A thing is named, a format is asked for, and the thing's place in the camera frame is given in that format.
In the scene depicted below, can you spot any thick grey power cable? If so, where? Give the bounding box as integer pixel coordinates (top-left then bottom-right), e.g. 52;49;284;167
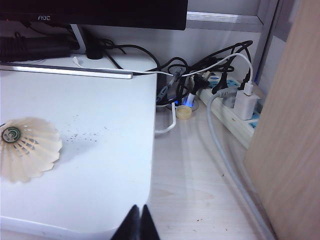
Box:
206;88;277;240

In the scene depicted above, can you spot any black power adapter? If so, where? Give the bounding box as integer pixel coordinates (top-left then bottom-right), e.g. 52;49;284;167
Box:
0;32;79;63

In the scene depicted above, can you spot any long black cable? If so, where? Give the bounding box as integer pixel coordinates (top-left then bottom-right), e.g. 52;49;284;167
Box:
107;43;161;73

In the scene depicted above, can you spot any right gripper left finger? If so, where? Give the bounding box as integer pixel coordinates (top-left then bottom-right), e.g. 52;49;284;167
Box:
111;204;141;240

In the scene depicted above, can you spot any black monitor cable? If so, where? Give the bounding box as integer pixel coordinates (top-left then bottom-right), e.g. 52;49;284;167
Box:
84;37;131;61

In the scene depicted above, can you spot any white raised desk board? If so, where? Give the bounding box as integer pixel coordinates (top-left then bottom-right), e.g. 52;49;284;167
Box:
0;56;158;240

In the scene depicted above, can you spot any aluminium partition rail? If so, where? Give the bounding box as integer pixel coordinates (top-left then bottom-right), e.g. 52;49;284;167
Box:
186;11;266;33

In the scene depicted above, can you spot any white USB charger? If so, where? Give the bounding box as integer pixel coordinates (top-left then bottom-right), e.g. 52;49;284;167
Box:
233;89;260;121

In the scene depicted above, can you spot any looped black cable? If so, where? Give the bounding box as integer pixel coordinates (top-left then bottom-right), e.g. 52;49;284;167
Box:
159;39;255;106

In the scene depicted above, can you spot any white USB cable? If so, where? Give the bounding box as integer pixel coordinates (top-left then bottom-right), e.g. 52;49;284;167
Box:
72;52;255;97

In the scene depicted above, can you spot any light wooden panel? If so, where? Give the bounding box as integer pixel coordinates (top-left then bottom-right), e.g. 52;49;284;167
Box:
243;0;320;240

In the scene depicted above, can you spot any white power strip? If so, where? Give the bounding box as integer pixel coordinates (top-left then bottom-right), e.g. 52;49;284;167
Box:
197;78;265;150

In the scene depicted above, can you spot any small hub blue light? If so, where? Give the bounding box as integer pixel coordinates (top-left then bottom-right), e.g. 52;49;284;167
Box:
157;94;201;112

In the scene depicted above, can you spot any beige tape roll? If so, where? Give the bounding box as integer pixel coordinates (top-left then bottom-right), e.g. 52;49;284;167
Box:
175;104;193;120

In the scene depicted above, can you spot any aluminium partition post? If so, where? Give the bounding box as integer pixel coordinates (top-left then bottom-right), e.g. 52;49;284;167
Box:
254;0;281;85

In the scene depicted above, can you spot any thin white cable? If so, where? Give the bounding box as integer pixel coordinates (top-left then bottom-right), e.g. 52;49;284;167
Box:
154;102;178;133

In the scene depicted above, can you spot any black barrel cable connector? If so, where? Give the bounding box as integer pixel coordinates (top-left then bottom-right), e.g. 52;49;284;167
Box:
156;71;181;103

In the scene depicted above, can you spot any silver monitor stand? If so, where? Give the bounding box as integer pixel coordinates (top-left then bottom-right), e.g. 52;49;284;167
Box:
0;23;135;80

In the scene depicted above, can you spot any black power plug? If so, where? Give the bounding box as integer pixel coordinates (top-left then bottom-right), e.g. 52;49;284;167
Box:
211;74;229;95

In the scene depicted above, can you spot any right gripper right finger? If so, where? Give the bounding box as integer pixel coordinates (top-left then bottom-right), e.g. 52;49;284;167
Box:
141;204;161;240

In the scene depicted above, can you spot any white feather shuttlecock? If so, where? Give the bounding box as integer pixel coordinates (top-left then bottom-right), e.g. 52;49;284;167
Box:
0;116;63;184

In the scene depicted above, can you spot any black AOC monitor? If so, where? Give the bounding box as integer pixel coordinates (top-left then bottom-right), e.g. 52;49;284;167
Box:
0;0;189;31

